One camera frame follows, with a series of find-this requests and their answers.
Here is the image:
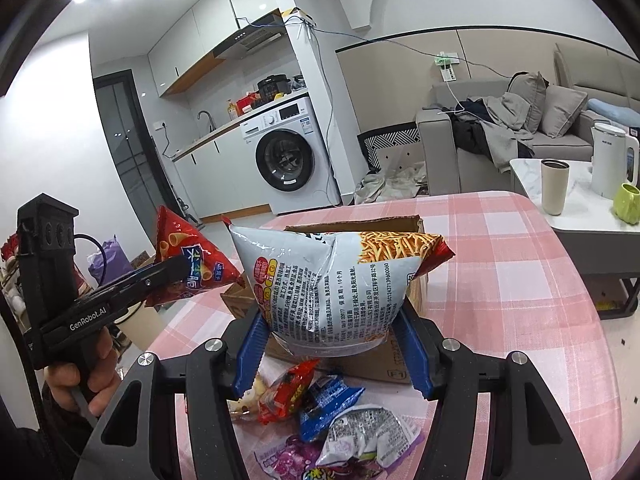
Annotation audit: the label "red wafer snack packet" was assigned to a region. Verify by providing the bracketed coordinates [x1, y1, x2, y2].
[258, 359, 320, 425]

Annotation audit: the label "red cone snack bag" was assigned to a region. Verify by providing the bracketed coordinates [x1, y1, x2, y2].
[145, 206, 241, 308]

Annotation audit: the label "noodle stick snack bag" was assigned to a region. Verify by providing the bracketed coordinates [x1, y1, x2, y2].
[221, 216, 457, 359]

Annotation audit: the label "blue wafer snack packet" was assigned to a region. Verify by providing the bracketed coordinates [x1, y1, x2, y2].
[298, 375, 364, 443]

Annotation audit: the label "purple white snack bag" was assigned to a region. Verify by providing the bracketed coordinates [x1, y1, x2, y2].
[254, 404, 421, 479]

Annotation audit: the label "person's left hand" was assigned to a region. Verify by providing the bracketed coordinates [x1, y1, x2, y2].
[44, 327, 122, 417]

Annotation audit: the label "brown cardboard box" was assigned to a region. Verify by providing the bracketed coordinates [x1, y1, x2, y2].
[219, 213, 431, 386]

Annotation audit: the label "white kitchen cabinets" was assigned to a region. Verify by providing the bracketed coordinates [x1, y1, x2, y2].
[175, 128, 269, 218]

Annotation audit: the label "crumpled beige cloth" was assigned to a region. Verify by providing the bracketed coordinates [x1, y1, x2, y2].
[354, 162, 427, 205]

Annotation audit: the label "white washing machine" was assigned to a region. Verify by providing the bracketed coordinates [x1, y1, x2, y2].
[240, 96, 342, 214]

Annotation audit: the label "grey sofa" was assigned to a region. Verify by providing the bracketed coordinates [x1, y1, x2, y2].
[414, 42, 639, 195]

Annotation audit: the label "white marble side table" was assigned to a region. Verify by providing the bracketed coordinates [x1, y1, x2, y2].
[508, 156, 640, 276]

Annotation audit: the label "beige tumbler cup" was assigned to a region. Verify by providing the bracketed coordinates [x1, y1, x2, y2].
[540, 159, 570, 216]

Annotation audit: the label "black rice cooker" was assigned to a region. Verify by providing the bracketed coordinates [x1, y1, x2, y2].
[257, 74, 291, 102]

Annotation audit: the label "green mug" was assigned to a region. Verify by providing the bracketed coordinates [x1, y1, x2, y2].
[613, 182, 640, 226]

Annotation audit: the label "grey cushion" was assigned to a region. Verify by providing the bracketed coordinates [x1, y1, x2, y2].
[539, 84, 588, 139]

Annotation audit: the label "white electric kettle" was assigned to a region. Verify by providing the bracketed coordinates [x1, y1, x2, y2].
[591, 122, 639, 200]

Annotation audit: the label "range hood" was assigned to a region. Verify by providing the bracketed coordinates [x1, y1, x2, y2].
[213, 10, 286, 60]

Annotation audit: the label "wall power strip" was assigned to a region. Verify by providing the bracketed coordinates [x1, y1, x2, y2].
[434, 52, 460, 82]

